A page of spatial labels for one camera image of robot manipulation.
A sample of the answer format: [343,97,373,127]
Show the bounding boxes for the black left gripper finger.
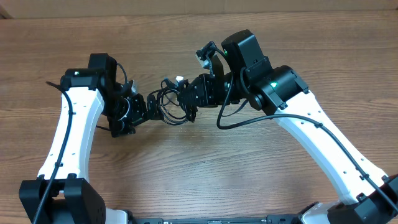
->
[147,94,157,111]
[147,109,164,121]

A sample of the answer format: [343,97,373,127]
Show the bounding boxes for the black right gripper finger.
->
[176,79,190,95]
[177,90,198,122]

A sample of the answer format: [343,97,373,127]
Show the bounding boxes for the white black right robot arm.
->
[177,30,397,223]

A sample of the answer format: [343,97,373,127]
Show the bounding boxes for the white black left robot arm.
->
[19,53,160,223]

